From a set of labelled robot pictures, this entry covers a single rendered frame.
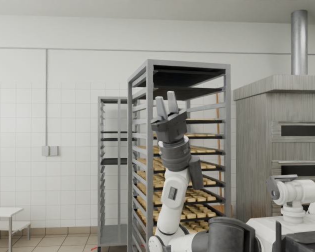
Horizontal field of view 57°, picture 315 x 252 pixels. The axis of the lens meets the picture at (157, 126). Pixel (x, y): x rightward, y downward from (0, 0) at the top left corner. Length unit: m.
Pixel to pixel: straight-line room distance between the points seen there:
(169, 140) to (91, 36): 3.64
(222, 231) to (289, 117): 2.85
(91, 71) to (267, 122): 2.40
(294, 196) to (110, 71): 3.57
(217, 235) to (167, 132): 0.29
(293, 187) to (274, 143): 2.58
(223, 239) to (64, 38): 3.91
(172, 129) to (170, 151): 0.06
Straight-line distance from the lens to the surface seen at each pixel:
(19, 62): 4.48
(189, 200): 1.68
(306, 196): 0.91
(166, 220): 0.97
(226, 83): 1.69
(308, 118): 3.66
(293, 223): 0.92
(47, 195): 4.37
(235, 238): 0.79
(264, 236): 0.84
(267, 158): 3.44
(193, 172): 0.85
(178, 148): 0.80
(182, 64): 1.60
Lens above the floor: 1.46
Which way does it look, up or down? level
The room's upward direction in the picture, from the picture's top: straight up
